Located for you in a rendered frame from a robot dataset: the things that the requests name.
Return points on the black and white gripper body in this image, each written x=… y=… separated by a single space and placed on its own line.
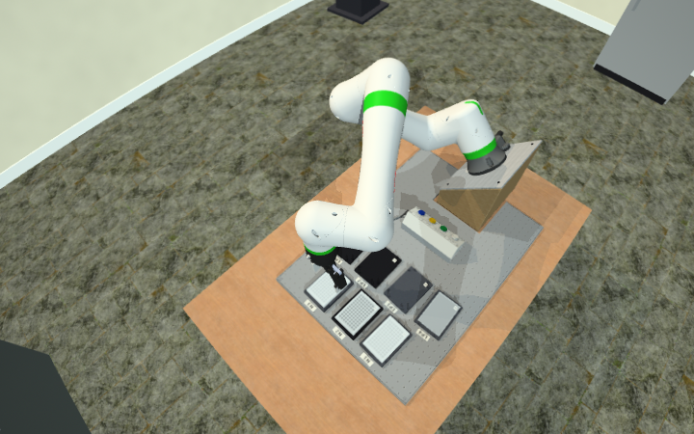
x=328 y=264

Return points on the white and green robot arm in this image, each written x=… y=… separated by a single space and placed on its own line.
x=377 y=98

